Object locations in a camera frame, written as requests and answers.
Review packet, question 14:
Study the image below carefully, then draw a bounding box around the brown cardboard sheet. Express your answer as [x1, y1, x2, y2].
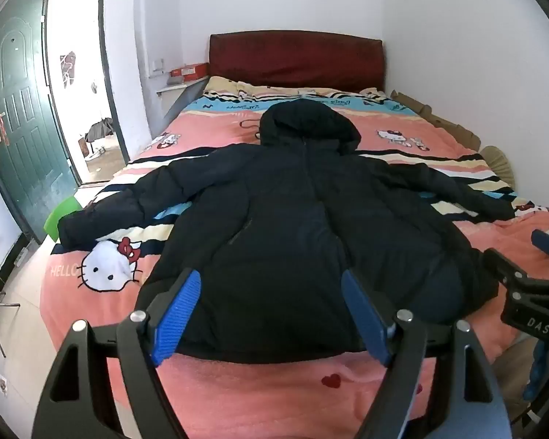
[390, 90, 481, 152]

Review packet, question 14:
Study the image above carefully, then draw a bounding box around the dark cloth pile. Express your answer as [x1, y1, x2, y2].
[84, 117, 115, 143]

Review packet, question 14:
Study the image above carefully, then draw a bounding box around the pink cartoon cat printed blanket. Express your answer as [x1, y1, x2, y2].
[40, 74, 549, 439]

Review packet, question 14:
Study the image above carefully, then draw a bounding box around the white bedside shelf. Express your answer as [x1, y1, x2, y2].
[156, 76, 209, 124]

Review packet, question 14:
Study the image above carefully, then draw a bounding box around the green plastic stool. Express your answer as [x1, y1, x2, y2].
[44, 195, 81, 243]

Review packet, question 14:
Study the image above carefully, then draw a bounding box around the green panelled door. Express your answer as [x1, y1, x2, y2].
[0, 0, 80, 244]

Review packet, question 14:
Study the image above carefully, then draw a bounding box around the red box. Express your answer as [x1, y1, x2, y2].
[170, 64, 209, 78]

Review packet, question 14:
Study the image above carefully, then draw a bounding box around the wall poster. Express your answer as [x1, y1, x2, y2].
[59, 50, 78, 89]

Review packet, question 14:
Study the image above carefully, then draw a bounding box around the black hooded puffer jacket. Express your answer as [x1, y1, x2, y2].
[57, 98, 518, 365]

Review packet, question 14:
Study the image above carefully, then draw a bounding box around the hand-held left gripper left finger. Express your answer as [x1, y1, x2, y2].
[31, 269, 202, 439]

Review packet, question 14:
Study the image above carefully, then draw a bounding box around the dark red bed headboard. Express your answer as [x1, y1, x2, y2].
[209, 30, 385, 95]

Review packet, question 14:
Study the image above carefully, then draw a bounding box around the blue patterned garment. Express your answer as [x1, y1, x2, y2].
[523, 340, 549, 401]

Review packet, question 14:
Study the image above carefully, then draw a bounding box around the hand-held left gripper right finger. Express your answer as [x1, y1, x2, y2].
[341, 271, 515, 439]

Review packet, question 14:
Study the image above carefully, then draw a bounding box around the beige pleated cloth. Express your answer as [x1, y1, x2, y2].
[480, 146, 516, 188]

